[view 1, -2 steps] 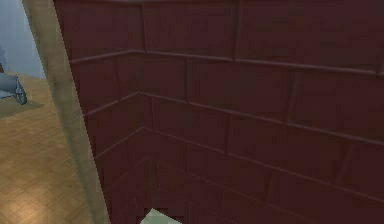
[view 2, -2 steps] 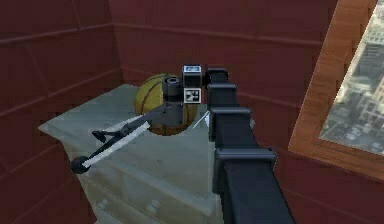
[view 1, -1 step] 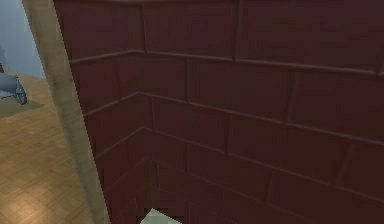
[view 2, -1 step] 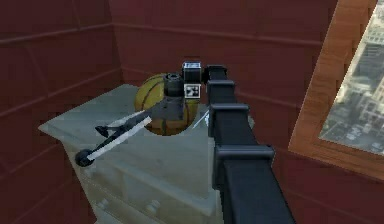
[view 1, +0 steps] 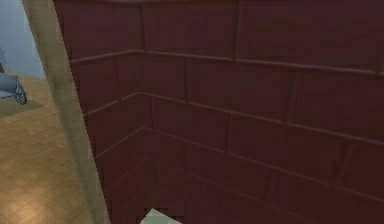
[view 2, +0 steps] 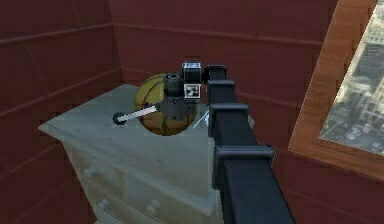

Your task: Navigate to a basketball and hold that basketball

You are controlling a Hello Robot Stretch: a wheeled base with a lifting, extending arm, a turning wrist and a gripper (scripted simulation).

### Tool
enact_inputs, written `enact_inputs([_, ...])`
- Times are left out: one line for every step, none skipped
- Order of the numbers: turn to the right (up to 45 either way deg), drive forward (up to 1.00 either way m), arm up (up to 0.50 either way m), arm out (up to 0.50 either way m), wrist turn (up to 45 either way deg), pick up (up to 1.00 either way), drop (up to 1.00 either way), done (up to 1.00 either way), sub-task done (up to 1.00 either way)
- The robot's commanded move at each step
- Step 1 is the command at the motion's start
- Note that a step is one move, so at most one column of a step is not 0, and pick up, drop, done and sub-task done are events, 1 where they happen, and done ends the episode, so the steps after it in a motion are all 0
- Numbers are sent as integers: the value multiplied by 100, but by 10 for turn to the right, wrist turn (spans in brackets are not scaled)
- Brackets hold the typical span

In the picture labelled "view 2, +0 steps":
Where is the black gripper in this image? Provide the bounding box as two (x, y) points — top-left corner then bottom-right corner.
(112, 71), (210, 130)

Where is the yellow basketball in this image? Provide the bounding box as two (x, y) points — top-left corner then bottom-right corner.
(133, 73), (197, 137)

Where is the pale grey chest of drawers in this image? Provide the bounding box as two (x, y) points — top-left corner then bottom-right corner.
(37, 83), (256, 224)

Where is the wooden framed window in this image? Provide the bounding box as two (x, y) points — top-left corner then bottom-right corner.
(288, 0), (384, 182)

